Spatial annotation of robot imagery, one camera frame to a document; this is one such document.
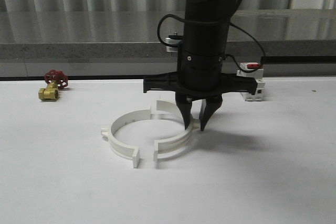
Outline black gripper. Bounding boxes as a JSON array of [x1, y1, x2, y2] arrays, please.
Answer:
[[143, 48, 257, 131]]

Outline white half pipe clamp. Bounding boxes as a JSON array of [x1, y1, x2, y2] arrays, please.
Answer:
[[153, 99, 200, 162], [101, 105, 152, 168]]

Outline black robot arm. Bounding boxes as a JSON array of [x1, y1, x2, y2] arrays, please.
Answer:
[[143, 0, 257, 129]]

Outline grey stone counter ledge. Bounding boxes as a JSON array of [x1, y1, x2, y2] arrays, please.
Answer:
[[1, 9, 335, 78]]

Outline brass valve red handwheel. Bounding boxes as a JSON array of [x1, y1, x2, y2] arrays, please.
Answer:
[[38, 70, 68, 101]]

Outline white circuit breaker red switch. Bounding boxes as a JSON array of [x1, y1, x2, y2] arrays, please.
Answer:
[[236, 62, 265, 101]]

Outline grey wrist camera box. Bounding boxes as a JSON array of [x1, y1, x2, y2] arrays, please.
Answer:
[[164, 33, 183, 52]]

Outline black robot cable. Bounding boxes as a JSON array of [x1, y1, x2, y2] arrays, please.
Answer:
[[157, 0, 266, 83]]

